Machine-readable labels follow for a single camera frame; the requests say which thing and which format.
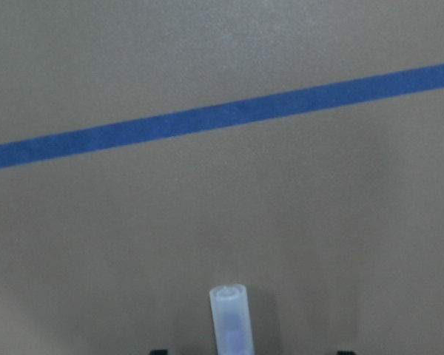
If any purple highlighter pen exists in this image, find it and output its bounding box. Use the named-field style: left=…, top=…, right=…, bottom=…
left=209, top=284, right=255, bottom=355

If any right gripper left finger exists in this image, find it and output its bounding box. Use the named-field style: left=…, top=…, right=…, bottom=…
left=149, top=349, right=167, bottom=355

